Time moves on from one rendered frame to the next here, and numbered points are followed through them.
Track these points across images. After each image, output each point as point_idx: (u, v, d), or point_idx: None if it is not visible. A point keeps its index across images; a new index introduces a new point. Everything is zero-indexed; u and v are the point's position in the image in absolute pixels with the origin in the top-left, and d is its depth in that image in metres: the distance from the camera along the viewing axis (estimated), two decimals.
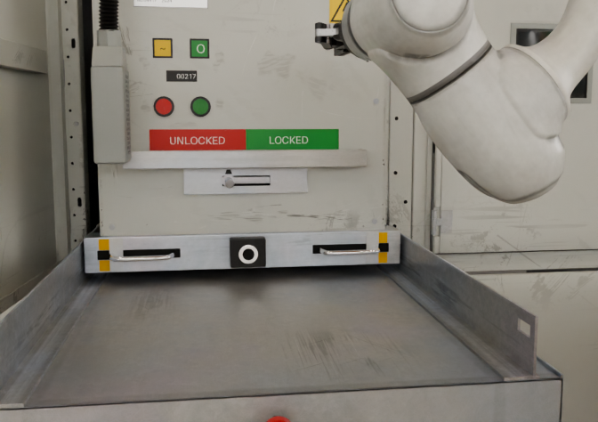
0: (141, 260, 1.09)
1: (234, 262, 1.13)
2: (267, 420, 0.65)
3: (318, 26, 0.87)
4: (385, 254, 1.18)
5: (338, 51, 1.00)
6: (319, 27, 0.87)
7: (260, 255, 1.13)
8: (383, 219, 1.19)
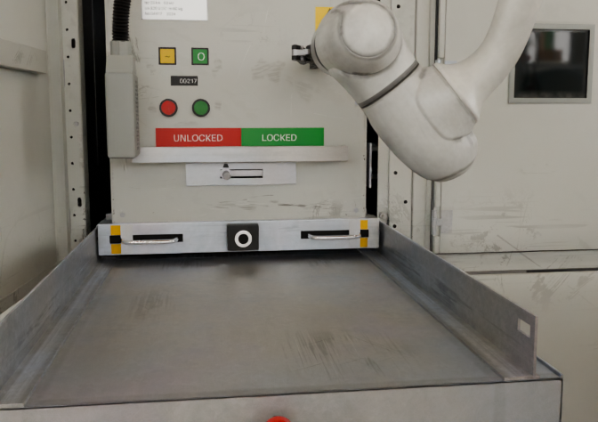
0: (149, 243, 1.23)
1: (230, 246, 1.27)
2: (267, 420, 0.65)
3: (294, 47, 1.11)
4: (366, 239, 1.33)
5: (312, 65, 1.25)
6: (294, 48, 1.11)
7: (254, 240, 1.27)
8: (364, 208, 1.33)
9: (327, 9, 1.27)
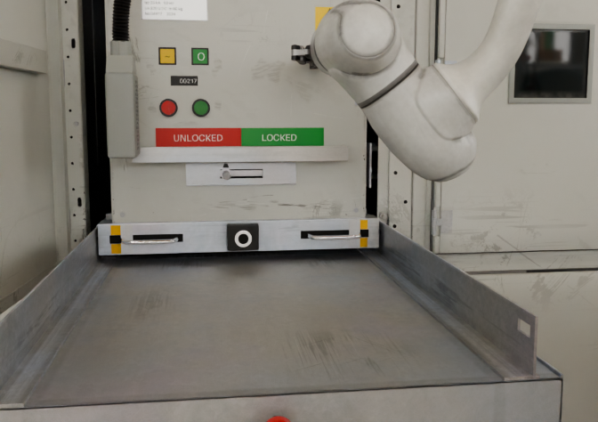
0: (149, 243, 1.23)
1: (230, 246, 1.27)
2: (267, 420, 0.65)
3: (294, 47, 1.11)
4: (366, 239, 1.33)
5: (312, 65, 1.25)
6: (294, 48, 1.11)
7: (254, 239, 1.27)
8: (364, 208, 1.33)
9: (327, 9, 1.27)
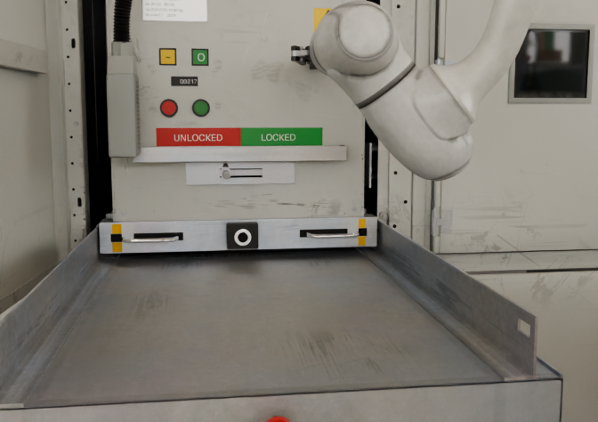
0: (149, 241, 1.25)
1: (230, 244, 1.28)
2: (267, 420, 0.65)
3: (293, 48, 1.12)
4: (364, 238, 1.34)
5: (312, 65, 1.26)
6: (294, 49, 1.12)
7: (253, 239, 1.29)
8: (362, 207, 1.35)
9: (326, 10, 1.29)
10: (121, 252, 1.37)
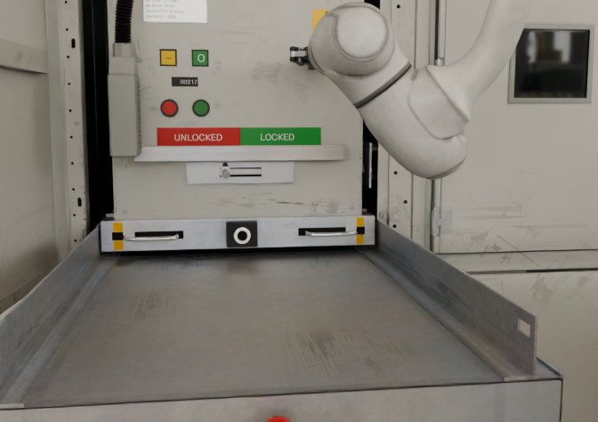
0: (150, 239, 1.26)
1: (230, 242, 1.30)
2: (267, 420, 0.65)
3: (292, 49, 1.14)
4: (362, 236, 1.36)
5: (311, 66, 1.28)
6: (292, 50, 1.14)
7: (252, 237, 1.31)
8: (360, 206, 1.36)
9: (324, 12, 1.31)
10: (121, 252, 1.37)
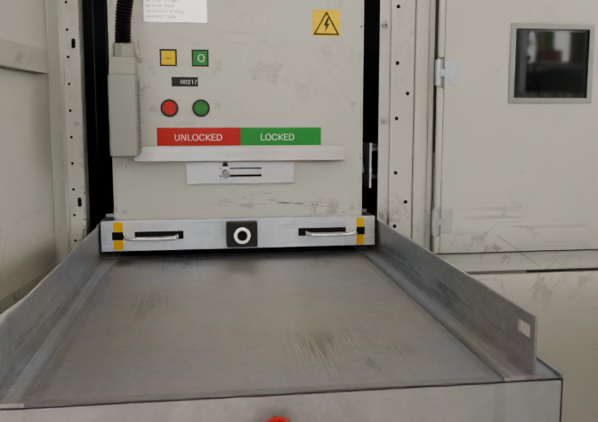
0: (150, 239, 1.26)
1: (230, 242, 1.30)
2: (267, 420, 0.65)
3: None
4: (362, 236, 1.36)
5: None
6: None
7: (252, 237, 1.31)
8: (360, 206, 1.36)
9: (324, 12, 1.31)
10: (121, 252, 1.37)
